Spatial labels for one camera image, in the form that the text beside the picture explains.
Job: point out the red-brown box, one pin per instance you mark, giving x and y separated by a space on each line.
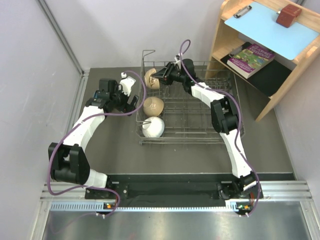
288 15

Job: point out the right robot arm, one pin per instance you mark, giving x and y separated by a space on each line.
226 120

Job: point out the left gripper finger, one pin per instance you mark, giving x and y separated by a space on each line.
133 102
129 108

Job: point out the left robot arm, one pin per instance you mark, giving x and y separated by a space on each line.
67 159

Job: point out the wooden shelf unit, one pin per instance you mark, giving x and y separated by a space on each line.
227 39

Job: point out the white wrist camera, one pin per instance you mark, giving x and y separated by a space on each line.
178 60
126 82

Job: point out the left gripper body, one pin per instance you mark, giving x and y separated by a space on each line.
120 100

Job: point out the cream bowl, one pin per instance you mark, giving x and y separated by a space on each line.
150 81

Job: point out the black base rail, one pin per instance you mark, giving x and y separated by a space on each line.
180 190

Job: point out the aluminium corner profile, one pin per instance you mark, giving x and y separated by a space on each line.
49 15

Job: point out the tan speckled bowl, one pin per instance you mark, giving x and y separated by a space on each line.
153 106

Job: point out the white bowl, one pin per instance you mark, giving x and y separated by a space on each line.
153 127

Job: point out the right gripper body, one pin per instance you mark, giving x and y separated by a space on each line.
175 75

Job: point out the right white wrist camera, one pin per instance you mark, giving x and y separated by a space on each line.
178 60

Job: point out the grey wire dish rack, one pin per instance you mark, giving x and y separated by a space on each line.
187 120

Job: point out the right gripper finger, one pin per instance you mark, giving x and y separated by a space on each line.
162 72
160 80

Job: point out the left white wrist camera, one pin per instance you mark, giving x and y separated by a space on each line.
126 82

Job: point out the light blue clipboard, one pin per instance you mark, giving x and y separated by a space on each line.
259 24

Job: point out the purple green book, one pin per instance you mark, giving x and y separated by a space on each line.
250 60

